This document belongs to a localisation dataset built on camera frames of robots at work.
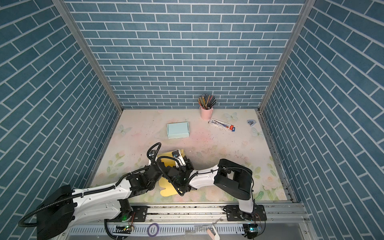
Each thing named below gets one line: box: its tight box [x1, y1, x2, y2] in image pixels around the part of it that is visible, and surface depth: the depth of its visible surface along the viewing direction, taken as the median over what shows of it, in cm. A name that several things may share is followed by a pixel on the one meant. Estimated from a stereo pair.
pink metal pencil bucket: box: [200, 106, 214, 121], surface depth 113 cm
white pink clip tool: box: [206, 223, 221, 240], surface depth 69 cm
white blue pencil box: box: [208, 118, 236, 132], surface depth 114 cm
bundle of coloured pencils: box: [197, 93, 217, 110], surface depth 110 cm
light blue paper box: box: [167, 121, 190, 139], surface depth 105 cm
